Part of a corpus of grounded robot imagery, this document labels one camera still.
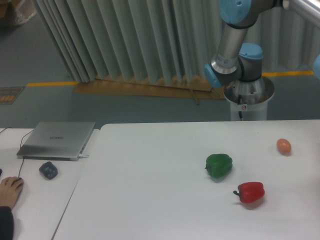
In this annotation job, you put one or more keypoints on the person's bare hand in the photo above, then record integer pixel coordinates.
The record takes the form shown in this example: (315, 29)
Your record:
(10, 190)

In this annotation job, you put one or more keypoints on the red bell pepper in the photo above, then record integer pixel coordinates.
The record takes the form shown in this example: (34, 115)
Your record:
(250, 192)

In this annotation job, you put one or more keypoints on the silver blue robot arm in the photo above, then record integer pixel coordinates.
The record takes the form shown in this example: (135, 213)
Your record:
(239, 15)

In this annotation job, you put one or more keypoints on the dark sleeved forearm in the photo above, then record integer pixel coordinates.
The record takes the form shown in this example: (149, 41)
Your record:
(6, 223)

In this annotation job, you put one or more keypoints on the green bell pepper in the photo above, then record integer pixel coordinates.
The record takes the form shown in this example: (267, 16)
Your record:
(218, 165)

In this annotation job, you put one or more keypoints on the small black controller device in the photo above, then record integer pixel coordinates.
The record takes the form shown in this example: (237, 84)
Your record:
(48, 170)

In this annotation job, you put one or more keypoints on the silver closed laptop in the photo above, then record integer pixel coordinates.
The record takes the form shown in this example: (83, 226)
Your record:
(57, 140)

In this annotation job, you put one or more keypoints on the flat brown cardboard sheet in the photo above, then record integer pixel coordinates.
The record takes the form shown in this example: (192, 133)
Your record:
(196, 90)

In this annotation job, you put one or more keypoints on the pale green pleated curtain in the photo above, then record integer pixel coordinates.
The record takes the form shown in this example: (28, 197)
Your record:
(164, 39)

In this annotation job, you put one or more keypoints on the brown egg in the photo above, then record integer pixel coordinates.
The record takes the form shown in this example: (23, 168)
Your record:
(283, 146)

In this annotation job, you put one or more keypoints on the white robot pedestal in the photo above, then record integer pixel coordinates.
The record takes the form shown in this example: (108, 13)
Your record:
(248, 101)

